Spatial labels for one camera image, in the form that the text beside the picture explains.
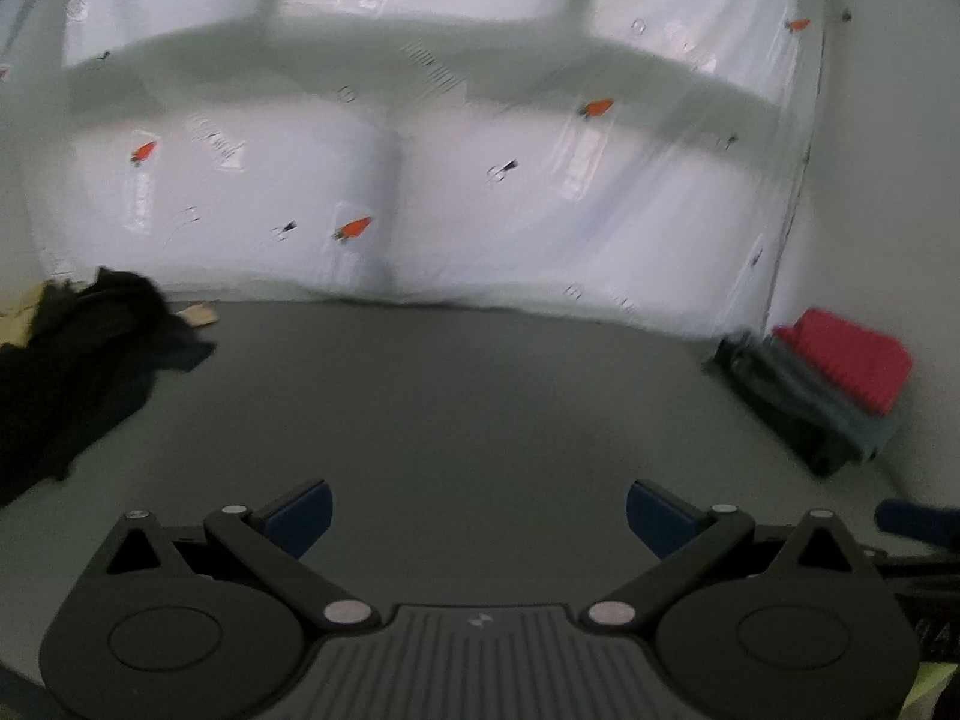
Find white carrot-print curtain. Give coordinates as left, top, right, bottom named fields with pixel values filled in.
left=2, top=0, right=825, bottom=337

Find red checkered shorts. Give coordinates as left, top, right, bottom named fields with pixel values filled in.
left=773, top=307, right=913, bottom=416

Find black garment pile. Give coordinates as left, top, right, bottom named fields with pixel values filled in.
left=2, top=268, right=215, bottom=505

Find beige garment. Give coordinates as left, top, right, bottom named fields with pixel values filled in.
left=2, top=281, right=218, bottom=348

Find folded dark grey garment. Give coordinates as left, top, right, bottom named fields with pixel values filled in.
left=709, top=332, right=903, bottom=478

